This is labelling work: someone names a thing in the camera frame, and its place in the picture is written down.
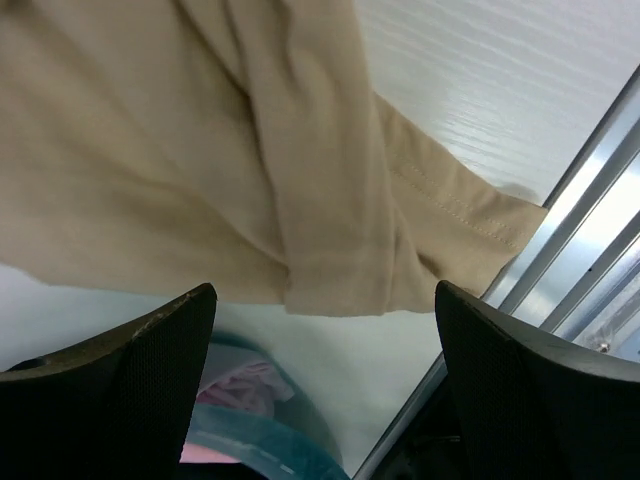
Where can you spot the aluminium front rail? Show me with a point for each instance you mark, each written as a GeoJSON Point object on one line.
{"type": "Point", "coordinates": [578, 279]}

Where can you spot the teal plastic basket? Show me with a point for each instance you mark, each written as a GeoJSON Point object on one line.
{"type": "Point", "coordinates": [297, 443]}

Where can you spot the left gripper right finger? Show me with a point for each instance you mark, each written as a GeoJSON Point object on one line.
{"type": "Point", "coordinates": [532, 405]}

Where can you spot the beige t shirt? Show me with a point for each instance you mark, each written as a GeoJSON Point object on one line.
{"type": "Point", "coordinates": [150, 146]}

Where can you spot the pink rolled t shirt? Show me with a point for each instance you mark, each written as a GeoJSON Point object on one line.
{"type": "Point", "coordinates": [255, 387]}

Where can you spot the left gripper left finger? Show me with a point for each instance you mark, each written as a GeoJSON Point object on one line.
{"type": "Point", "coordinates": [115, 406]}

